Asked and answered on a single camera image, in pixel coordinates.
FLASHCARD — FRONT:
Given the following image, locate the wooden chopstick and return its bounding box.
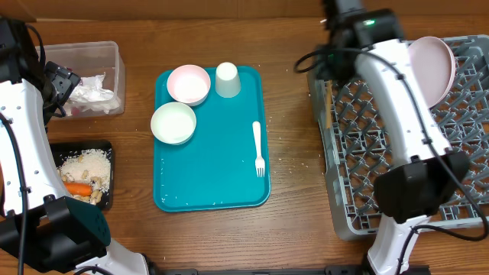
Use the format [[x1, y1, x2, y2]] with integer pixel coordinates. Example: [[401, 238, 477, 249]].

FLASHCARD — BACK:
[[325, 80, 332, 129]]

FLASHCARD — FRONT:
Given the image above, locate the large white tissue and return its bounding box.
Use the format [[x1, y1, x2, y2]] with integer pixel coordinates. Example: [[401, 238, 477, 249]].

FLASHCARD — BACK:
[[71, 74, 114, 102]]

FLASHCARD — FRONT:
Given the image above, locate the small white tissue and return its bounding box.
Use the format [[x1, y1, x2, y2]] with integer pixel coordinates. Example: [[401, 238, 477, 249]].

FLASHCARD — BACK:
[[64, 92, 124, 116]]

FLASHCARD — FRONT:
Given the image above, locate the white round plate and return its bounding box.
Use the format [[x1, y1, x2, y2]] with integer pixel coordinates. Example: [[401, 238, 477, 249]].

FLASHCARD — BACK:
[[408, 37, 455, 108]]

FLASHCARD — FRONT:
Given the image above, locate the rice and peanut pile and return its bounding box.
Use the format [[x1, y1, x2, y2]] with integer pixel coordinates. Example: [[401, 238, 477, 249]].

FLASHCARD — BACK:
[[57, 149, 112, 205]]

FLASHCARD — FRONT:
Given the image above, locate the orange carrot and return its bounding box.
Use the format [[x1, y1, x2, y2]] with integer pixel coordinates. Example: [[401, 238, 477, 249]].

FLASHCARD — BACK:
[[64, 182, 92, 196]]

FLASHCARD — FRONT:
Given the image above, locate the white bowl with rice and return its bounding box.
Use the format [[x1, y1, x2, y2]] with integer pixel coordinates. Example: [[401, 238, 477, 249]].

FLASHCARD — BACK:
[[151, 102, 196, 145]]

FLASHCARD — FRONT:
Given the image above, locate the white plastic fork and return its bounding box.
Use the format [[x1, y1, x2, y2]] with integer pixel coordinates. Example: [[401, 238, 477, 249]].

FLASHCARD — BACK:
[[252, 121, 265, 177]]

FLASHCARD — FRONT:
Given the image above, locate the pink bowl with peanuts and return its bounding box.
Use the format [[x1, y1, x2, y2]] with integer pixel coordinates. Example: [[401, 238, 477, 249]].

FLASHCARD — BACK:
[[167, 64, 211, 106]]

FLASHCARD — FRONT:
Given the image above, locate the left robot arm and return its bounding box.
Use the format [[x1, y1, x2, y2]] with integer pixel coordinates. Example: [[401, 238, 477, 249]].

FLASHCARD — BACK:
[[1, 18, 158, 274]]

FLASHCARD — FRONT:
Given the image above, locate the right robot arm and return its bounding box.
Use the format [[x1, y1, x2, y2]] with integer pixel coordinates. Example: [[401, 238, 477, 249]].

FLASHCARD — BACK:
[[317, 0, 469, 274]]

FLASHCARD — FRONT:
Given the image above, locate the grey dishwasher rack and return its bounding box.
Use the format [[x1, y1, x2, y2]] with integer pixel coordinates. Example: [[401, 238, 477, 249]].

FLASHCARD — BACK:
[[307, 35, 488, 241]]

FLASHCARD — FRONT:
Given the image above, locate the clear plastic bin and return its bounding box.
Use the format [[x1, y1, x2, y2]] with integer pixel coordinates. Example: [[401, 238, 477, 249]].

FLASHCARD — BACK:
[[44, 41, 125, 118]]

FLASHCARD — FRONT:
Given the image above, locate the black plastic tray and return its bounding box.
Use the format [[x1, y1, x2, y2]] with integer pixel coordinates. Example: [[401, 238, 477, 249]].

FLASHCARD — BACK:
[[50, 140, 115, 211]]

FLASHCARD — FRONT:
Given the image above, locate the white paper cup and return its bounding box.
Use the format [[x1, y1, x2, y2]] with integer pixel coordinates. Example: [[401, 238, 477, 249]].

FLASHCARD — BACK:
[[215, 62, 241, 98]]

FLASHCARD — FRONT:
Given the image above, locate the teal serving tray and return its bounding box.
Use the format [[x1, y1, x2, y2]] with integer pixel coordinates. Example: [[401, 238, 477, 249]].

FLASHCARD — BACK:
[[153, 66, 271, 212]]

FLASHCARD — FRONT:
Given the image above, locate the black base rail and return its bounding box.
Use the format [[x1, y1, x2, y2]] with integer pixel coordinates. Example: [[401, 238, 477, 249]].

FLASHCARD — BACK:
[[152, 264, 432, 275]]

